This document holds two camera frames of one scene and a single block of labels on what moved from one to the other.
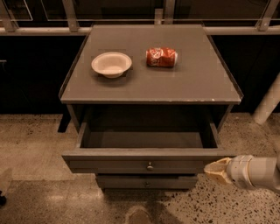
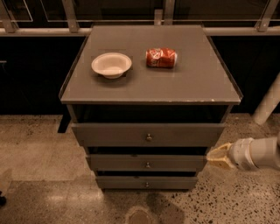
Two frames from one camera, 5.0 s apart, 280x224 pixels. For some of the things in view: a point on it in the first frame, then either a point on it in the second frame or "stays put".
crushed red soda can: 161,57 stays put
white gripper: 238,170 → 241,154
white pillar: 269,101 stays put
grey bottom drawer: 147,181 stays put
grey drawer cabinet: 145,100 stays put
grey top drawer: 144,159 → 148,135
